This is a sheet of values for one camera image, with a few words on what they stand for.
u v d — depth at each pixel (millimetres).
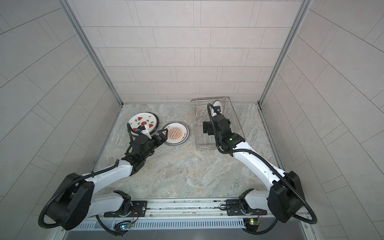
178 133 965
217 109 667
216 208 724
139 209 707
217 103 1037
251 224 680
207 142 937
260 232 653
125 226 644
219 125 561
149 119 1026
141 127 738
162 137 738
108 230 653
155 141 725
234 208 711
